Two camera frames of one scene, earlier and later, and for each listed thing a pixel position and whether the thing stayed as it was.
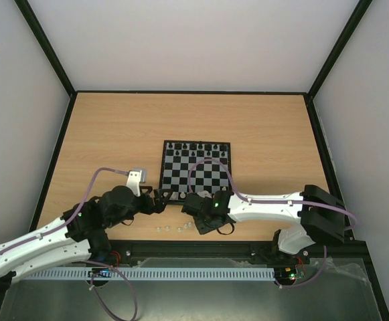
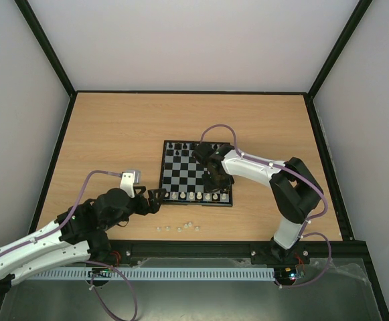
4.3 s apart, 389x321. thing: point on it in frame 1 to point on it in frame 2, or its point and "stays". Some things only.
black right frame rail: (331, 177) stays
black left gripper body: (146, 208) stays
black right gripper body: (187, 205) to (217, 177)
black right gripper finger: (206, 225) to (209, 182)
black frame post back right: (359, 12) stays
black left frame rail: (51, 162) stays
